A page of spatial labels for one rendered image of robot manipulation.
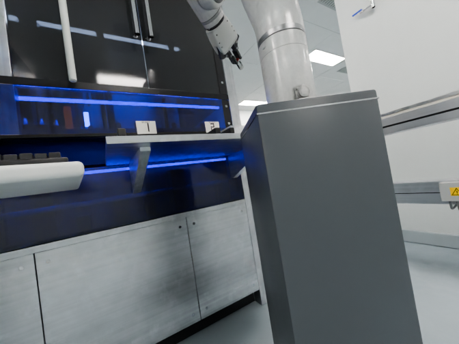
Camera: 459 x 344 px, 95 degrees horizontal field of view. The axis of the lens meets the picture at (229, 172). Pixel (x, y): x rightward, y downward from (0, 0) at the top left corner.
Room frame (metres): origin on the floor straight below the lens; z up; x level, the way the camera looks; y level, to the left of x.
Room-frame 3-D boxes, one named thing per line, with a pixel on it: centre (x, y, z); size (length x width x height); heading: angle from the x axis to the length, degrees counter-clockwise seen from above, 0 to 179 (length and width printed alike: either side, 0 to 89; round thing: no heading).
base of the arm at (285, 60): (0.53, -0.18, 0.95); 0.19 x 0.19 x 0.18
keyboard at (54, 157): (0.52, 0.48, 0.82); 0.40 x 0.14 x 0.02; 37
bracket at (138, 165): (0.77, 0.32, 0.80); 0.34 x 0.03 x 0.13; 31
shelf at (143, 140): (0.91, 0.12, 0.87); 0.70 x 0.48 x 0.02; 121
